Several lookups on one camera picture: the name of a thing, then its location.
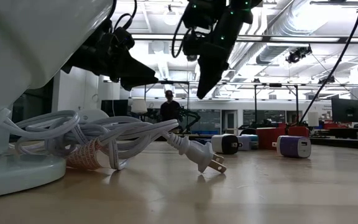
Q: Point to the black ceiling track lights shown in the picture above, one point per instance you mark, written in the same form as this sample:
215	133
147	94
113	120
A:
298	54

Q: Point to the black background screen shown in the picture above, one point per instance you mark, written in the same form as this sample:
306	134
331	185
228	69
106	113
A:
113	108

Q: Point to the black computer monitor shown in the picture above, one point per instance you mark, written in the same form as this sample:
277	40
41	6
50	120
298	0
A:
346	110

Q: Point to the white charger black face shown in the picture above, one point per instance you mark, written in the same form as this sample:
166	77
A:
225	144

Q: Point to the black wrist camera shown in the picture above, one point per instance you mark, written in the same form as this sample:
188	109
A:
123	37
199	14

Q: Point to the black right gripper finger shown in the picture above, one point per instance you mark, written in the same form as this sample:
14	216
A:
210	77

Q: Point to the black overhead light bar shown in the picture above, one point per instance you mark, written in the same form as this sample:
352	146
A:
343	40

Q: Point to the black table frame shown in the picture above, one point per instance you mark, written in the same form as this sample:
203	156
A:
337	141

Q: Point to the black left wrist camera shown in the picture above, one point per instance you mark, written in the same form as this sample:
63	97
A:
123	37

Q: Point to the light blue multiport charger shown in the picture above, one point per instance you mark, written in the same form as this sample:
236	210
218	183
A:
243	143

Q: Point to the person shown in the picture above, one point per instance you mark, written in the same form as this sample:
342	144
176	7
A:
169	109

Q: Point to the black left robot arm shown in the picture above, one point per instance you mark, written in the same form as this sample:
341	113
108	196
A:
73	59

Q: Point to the white appliance with base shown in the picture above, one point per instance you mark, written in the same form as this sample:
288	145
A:
17	46

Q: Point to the black background robot arm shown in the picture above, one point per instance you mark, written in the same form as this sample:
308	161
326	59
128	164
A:
194	116

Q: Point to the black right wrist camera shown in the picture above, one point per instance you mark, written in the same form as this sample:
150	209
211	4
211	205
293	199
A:
199	14

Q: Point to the teal white small charger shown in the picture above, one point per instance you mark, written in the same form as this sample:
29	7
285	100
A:
254	140

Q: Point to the purple white USB charger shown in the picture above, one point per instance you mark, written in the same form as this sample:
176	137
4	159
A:
292	147

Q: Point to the red wall charger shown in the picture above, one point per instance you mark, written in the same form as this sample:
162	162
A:
269	138
298	130

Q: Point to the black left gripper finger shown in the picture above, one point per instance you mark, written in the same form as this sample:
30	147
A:
129	85
135	68

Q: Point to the black background rig frame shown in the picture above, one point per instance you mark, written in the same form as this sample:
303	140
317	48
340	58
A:
166	82
275	85

